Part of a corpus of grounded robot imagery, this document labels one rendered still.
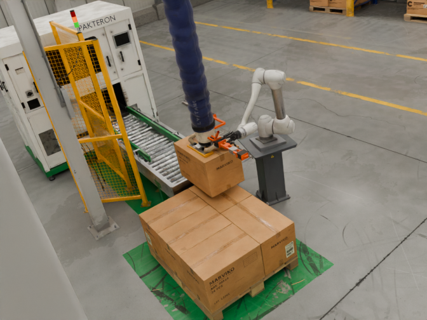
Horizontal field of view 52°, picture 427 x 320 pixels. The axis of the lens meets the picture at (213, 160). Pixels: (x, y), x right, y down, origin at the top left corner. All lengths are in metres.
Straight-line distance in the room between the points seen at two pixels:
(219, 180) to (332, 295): 1.44
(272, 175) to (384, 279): 1.60
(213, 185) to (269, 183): 0.98
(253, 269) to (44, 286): 3.50
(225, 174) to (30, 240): 3.79
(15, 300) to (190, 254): 3.41
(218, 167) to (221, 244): 0.73
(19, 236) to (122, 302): 4.02
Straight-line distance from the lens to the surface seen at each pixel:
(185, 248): 3.98
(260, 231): 4.00
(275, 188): 5.09
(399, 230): 4.84
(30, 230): 0.50
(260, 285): 4.18
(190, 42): 3.83
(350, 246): 4.62
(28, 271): 0.53
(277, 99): 4.47
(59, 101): 4.63
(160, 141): 5.73
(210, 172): 4.12
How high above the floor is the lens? 3.19
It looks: 31 degrees down
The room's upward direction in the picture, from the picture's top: 11 degrees counter-clockwise
